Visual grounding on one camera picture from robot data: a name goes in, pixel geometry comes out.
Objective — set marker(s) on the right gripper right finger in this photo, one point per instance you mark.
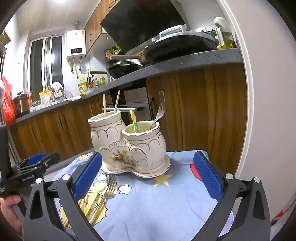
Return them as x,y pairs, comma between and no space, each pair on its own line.
252,221

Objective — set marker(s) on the gold fork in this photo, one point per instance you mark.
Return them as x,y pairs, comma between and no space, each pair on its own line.
109,193

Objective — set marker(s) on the yellow plastic shovel utensil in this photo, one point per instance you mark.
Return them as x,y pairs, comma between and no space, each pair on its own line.
134,120

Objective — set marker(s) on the kitchen window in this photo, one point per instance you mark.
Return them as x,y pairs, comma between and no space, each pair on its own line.
44,64

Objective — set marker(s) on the left hand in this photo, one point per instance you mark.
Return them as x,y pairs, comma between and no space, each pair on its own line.
9,214

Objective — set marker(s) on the red plastic bag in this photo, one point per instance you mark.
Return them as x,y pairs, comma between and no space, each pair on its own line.
8,104

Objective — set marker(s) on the blue cartoon tablecloth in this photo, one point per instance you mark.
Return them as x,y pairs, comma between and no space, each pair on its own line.
173,206

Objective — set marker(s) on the cream ceramic double vase holder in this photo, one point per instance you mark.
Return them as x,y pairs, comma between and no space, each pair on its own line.
123,150

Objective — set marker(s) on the wooden chopstick in vase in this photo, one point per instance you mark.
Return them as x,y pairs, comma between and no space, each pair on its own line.
117,100

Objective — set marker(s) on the yellow condiment bottle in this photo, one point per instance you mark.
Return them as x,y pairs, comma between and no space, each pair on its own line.
82,86

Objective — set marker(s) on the stainless built-in oven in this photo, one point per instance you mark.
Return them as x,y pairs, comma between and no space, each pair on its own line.
136,100

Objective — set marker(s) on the silver fork in vase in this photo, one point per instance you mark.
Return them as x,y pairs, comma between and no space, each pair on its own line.
161,110

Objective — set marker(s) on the white water heater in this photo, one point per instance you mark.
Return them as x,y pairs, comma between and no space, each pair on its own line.
75,43

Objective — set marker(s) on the black range hood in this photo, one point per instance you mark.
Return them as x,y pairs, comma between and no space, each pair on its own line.
132,23

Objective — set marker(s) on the black electric griddle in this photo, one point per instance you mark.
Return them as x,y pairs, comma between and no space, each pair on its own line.
176,42

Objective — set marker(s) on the oil dispenser bottle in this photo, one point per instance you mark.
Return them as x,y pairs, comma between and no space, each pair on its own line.
223,33

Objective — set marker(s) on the black wok wooden handle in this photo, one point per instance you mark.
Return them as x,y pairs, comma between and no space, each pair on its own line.
119,69

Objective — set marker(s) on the brown pan wooden handle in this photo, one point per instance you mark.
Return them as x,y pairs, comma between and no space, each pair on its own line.
141,58

